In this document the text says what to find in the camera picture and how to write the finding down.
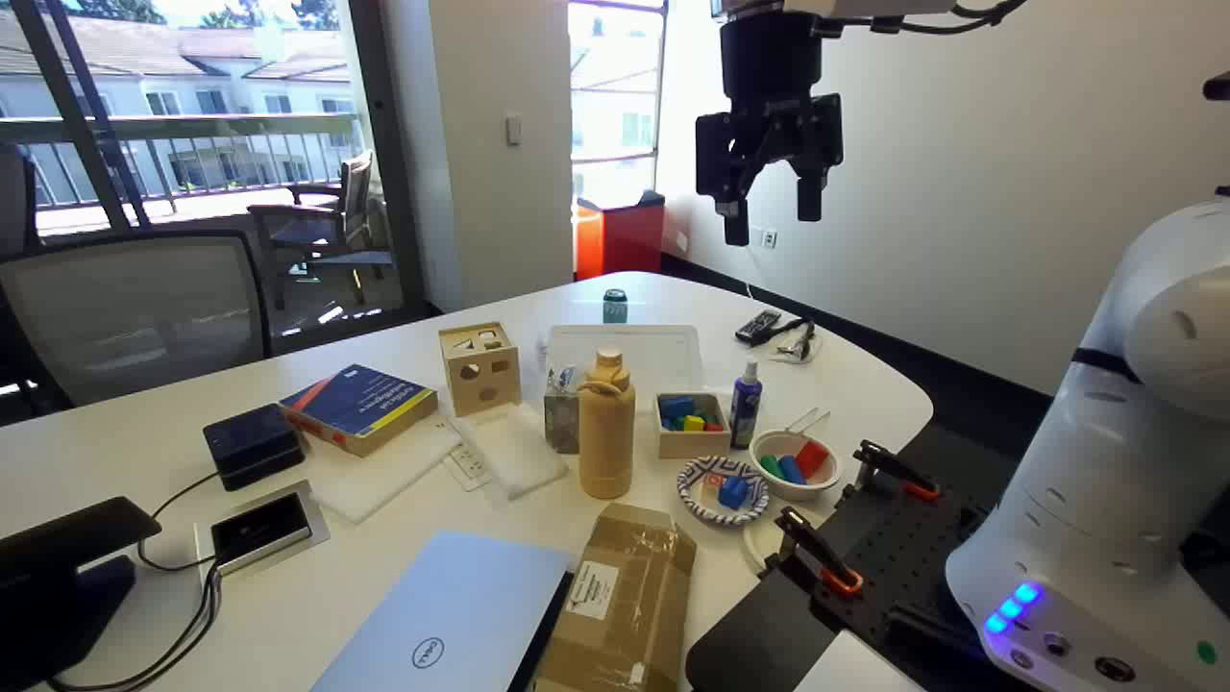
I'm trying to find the small pen holder cup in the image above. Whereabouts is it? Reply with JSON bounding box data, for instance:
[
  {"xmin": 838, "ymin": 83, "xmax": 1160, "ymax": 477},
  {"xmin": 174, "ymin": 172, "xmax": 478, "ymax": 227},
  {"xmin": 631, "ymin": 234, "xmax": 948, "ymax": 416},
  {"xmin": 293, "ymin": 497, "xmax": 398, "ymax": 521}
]
[{"xmin": 542, "ymin": 370, "xmax": 585, "ymax": 459}]

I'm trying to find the tan water bottle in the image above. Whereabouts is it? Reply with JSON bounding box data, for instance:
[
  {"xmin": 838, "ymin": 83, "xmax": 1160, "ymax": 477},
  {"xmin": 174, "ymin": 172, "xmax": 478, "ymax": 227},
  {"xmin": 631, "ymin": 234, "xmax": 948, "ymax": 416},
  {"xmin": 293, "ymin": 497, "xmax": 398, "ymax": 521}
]
[{"xmin": 575, "ymin": 346, "xmax": 638, "ymax": 505}]

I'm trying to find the blue glue bottle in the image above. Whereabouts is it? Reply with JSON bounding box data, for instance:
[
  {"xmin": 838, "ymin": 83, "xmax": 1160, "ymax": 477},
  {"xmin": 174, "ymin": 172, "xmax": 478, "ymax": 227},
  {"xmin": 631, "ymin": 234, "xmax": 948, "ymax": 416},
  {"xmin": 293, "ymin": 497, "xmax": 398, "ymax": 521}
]
[{"xmin": 725, "ymin": 359, "xmax": 766, "ymax": 452}]

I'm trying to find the red orange box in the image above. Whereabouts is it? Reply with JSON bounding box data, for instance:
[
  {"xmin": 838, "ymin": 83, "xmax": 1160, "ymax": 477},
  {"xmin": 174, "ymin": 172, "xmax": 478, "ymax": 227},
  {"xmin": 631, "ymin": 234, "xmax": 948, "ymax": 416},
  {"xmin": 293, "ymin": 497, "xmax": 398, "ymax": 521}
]
[{"xmin": 572, "ymin": 191, "xmax": 668, "ymax": 281}]

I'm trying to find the white foam pad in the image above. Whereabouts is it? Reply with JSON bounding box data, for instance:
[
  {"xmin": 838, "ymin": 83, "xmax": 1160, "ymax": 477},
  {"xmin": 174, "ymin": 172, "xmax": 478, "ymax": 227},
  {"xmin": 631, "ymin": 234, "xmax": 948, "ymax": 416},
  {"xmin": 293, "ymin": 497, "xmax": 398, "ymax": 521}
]
[{"xmin": 448, "ymin": 398, "xmax": 572, "ymax": 501}]

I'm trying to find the black square box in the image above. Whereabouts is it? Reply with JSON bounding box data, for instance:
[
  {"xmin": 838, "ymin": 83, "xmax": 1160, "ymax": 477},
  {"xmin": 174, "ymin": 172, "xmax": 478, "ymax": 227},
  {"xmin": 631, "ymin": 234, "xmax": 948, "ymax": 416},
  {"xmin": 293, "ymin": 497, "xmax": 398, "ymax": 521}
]
[{"xmin": 199, "ymin": 398, "xmax": 307, "ymax": 493}]

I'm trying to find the red block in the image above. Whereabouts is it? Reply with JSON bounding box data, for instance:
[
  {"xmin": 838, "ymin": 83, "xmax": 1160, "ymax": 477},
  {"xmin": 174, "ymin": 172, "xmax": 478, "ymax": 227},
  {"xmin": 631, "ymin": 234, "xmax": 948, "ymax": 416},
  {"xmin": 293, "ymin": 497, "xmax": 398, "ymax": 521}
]
[{"xmin": 793, "ymin": 439, "xmax": 832, "ymax": 482}]

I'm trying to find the brown cardboard package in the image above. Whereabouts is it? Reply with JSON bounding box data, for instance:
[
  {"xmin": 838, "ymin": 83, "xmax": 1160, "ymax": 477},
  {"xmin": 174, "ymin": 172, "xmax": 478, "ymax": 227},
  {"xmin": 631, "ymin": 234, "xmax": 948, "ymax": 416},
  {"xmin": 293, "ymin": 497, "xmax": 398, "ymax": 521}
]
[{"xmin": 529, "ymin": 501, "xmax": 704, "ymax": 692}]

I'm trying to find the blue block on plate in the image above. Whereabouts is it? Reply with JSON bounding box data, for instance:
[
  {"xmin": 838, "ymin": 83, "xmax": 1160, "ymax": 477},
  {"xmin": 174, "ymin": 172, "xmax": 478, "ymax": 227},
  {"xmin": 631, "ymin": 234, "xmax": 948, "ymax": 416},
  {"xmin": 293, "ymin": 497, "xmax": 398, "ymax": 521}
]
[{"xmin": 713, "ymin": 473, "xmax": 756, "ymax": 516}]

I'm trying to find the grey mesh office chair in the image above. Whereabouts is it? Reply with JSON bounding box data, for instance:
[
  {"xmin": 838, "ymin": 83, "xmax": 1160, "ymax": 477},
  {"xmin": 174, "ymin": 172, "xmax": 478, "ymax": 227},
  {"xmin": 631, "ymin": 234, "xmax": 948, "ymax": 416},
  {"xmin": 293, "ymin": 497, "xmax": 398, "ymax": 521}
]
[{"xmin": 0, "ymin": 227, "xmax": 273, "ymax": 416}]

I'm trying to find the balcony railing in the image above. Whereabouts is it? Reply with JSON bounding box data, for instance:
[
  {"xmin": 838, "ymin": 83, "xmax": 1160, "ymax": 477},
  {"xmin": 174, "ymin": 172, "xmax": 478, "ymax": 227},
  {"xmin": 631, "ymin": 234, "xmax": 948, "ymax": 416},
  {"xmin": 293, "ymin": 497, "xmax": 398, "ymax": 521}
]
[{"xmin": 0, "ymin": 113, "xmax": 370, "ymax": 216}]

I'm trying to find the black orange clamp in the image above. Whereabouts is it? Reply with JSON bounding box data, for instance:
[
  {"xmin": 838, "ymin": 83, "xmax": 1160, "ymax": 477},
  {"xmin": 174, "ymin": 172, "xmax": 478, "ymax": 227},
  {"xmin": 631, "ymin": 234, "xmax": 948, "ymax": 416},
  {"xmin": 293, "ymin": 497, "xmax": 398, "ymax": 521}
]
[
  {"xmin": 853, "ymin": 439, "xmax": 945, "ymax": 509},
  {"xmin": 771, "ymin": 505, "xmax": 868, "ymax": 600}
]

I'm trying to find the black perforated mounting board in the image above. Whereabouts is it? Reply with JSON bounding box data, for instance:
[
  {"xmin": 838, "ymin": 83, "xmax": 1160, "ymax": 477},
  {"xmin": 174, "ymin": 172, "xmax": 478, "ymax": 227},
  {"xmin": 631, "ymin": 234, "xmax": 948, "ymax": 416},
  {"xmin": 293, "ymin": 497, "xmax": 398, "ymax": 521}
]
[{"xmin": 683, "ymin": 419, "xmax": 1028, "ymax": 692}]

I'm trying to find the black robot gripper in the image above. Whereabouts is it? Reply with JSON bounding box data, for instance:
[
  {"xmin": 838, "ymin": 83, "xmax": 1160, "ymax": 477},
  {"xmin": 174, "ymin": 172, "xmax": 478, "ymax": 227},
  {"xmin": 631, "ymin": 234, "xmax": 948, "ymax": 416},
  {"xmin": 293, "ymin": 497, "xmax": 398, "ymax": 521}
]
[{"xmin": 691, "ymin": 10, "xmax": 847, "ymax": 250}]

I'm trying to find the white flat board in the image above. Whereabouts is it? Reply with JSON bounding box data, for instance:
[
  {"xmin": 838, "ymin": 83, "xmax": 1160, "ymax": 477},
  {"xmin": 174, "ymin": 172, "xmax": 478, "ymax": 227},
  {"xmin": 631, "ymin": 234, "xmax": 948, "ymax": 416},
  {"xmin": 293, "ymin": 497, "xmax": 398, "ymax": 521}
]
[{"xmin": 305, "ymin": 419, "xmax": 466, "ymax": 527}]

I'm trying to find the wooden shape sorter cube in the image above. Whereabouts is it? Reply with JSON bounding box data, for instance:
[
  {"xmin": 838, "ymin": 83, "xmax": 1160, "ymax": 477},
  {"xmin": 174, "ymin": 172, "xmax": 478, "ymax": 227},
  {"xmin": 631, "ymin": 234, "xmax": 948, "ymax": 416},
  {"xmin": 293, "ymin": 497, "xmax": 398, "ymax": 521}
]
[{"xmin": 434, "ymin": 319, "xmax": 525, "ymax": 419}]

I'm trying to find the patio chair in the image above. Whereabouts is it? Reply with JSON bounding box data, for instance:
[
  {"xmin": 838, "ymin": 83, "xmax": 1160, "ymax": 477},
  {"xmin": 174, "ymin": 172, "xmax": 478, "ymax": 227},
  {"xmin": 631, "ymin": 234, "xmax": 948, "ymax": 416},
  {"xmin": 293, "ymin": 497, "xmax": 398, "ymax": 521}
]
[{"xmin": 289, "ymin": 150, "xmax": 398, "ymax": 278}]

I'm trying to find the black power cable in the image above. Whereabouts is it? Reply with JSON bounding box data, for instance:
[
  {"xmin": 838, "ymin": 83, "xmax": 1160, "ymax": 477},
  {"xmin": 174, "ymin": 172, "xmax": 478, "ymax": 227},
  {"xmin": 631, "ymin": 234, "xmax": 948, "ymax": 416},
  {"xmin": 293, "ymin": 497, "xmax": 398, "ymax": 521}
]
[{"xmin": 48, "ymin": 468, "xmax": 228, "ymax": 692}]

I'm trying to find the silver laptop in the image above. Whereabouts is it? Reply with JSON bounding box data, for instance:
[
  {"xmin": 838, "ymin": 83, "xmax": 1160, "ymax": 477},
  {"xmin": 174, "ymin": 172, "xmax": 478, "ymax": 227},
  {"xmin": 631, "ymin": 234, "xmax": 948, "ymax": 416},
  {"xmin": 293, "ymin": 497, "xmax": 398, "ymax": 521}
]
[{"xmin": 307, "ymin": 530, "xmax": 575, "ymax": 692}]

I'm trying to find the black tablet on stand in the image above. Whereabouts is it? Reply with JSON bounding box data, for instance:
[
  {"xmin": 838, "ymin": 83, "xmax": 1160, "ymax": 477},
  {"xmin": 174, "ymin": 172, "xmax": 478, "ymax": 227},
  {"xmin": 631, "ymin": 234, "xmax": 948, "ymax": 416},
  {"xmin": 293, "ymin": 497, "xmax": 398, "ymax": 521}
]
[{"xmin": 0, "ymin": 497, "xmax": 164, "ymax": 692}]

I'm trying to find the small open wooden box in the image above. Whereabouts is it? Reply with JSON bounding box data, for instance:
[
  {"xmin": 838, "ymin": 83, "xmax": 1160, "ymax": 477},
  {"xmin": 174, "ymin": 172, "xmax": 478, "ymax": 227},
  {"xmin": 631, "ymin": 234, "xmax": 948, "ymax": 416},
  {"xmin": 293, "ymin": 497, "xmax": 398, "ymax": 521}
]
[{"xmin": 654, "ymin": 387, "xmax": 735, "ymax": 461}]

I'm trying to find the white bowl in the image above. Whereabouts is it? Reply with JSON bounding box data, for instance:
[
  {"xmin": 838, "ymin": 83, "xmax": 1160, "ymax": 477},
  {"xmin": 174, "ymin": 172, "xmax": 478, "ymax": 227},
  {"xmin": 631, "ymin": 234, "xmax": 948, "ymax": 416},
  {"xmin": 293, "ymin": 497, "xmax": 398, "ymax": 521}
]
[{"xmin": 747, "ymin": 425, "xmax": 847, "ymax": 505}]

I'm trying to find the blue yellow red book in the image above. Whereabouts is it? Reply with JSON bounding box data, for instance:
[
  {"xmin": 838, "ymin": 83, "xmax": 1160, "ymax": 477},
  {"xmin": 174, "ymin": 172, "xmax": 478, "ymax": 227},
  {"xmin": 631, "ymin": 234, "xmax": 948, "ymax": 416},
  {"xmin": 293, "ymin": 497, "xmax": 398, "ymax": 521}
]
[{"xmin": 281, "ymin": 360, "xmax": 443, "ymax": 459}]

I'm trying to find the blue patterned plate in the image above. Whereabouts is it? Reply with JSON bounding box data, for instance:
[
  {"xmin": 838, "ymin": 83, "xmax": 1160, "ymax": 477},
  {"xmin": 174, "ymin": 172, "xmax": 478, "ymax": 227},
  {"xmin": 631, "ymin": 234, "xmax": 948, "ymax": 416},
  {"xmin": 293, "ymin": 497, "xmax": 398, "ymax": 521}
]
[{"xmin": 672, "ymin": 452, "xmax": 776, "ymax": 530}]

